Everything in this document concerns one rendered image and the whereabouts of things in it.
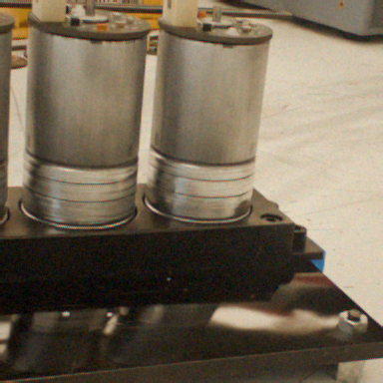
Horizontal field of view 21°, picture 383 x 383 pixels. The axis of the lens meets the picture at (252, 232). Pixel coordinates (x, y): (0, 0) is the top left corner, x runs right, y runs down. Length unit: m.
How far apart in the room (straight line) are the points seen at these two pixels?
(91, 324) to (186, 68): 0.06
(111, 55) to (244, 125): 0.03
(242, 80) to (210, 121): 0.01
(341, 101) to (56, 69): 0.24
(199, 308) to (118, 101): 0.05
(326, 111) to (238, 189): 0.20
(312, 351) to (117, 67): 0.07
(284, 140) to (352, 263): 0.11
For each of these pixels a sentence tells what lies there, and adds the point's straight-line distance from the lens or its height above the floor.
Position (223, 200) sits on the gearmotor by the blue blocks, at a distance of 0.23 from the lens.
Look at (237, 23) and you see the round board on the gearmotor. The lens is 0.24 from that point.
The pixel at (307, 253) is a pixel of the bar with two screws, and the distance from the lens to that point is 0.24.
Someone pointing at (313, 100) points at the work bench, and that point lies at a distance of 0.44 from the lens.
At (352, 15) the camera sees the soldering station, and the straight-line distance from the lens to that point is 0.56.
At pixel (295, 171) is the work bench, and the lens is 0.34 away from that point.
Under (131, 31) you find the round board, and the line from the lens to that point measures 0.21.
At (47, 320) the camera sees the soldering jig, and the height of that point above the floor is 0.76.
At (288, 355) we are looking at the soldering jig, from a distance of 0.20.
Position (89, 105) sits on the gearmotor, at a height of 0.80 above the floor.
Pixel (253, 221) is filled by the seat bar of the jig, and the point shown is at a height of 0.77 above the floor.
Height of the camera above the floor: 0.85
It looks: 21 degrees down
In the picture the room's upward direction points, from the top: 7 degrees clockwise
